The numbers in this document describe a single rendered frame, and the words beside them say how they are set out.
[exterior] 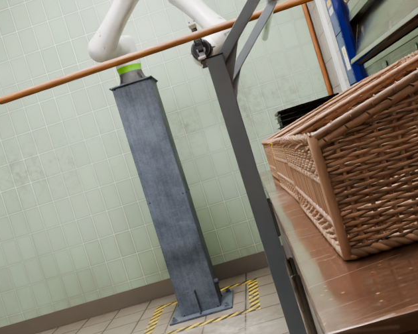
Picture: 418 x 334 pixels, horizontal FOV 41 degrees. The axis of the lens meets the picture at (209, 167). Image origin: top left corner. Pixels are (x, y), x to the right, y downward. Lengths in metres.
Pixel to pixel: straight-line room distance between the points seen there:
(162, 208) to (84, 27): 1.31
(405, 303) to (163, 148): 2.34
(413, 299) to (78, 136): 3.10
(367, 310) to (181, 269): 2.36
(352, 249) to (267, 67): 2.76
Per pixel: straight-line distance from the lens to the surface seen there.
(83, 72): 2.23
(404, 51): 1.94
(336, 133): 0.66
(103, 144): 3.46
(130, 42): 2.91
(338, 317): 0.51
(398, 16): 1.87
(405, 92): 0.68
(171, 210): 2.79
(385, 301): 0.52
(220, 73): 1.26
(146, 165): 2.79
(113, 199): 3.46
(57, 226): 3.58
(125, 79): 2.87
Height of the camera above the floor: 0.75
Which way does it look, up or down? 1 degrees down
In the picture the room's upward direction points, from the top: 17 degrees counter-clockwise
